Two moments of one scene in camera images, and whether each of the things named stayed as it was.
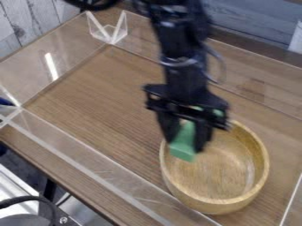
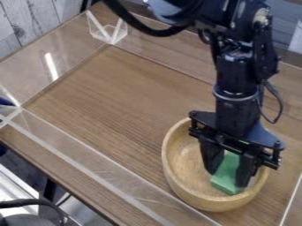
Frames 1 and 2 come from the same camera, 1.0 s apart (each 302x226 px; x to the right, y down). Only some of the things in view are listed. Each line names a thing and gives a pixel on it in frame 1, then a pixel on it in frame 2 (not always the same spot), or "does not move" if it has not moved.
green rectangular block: x=182 y=146 → x=226 y=178
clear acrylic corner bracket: x=109 y=33 does not move
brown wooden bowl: x=226 y=178 does not move
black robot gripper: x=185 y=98 → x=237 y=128
